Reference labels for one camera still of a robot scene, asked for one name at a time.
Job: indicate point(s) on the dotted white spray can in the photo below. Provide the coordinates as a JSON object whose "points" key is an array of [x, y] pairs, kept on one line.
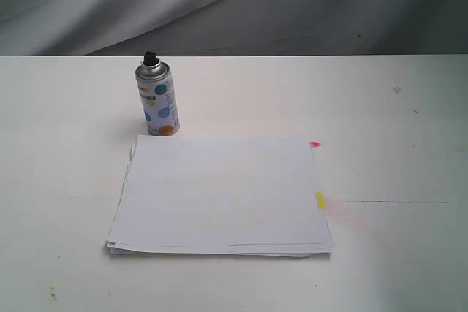
{"points": [[155, 86]]}

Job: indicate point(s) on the stack of white paper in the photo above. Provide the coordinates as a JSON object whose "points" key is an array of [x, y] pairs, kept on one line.
{"points": [[221, 196]]}

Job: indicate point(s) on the grey backdrop cloth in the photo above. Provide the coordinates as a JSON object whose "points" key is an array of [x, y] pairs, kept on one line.
{"points": [[232, 27]]}

